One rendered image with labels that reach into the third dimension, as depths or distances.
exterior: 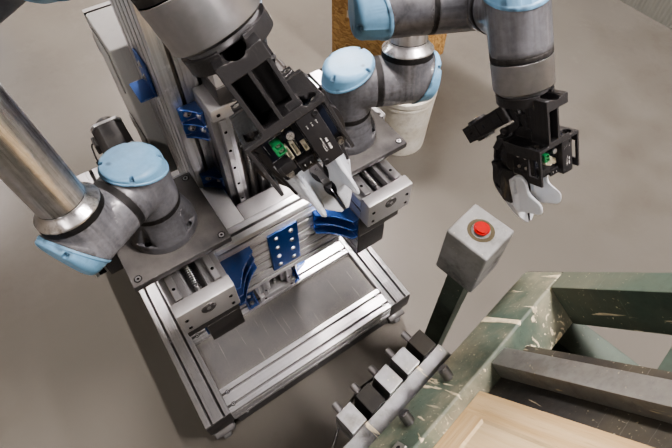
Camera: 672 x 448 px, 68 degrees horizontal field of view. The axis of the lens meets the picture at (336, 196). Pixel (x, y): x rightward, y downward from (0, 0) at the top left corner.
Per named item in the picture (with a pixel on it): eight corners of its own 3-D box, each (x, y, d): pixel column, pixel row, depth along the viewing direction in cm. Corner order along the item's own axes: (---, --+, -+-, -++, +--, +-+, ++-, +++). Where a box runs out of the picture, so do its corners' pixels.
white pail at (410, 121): (405, 108, 281) (416, 37, 243) (440, 141, 266) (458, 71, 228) (359, 131, 270) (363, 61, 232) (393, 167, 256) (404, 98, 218)
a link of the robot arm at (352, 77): (318, 90, 123) (316, 44, 112) (372, 85, 124) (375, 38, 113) (325, 125, 116) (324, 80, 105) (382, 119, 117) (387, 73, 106)
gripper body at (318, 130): (282, 204, 40) (185, 85, 32) (258, 156, 46) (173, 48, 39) (362, 149, 40) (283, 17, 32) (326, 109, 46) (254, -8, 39)
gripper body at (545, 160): (540, 193, 64) (534, 107, 59) (491, 174, 71) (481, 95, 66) (581, 168, 67) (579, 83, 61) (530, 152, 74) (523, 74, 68)
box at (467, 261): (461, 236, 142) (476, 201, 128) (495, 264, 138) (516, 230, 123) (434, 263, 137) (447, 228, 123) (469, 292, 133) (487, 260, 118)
